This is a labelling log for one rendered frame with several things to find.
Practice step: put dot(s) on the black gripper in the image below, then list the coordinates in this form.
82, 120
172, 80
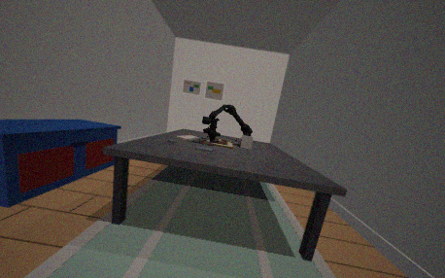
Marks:
213, 133

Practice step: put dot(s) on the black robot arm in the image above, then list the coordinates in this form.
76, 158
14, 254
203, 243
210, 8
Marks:
232, 111

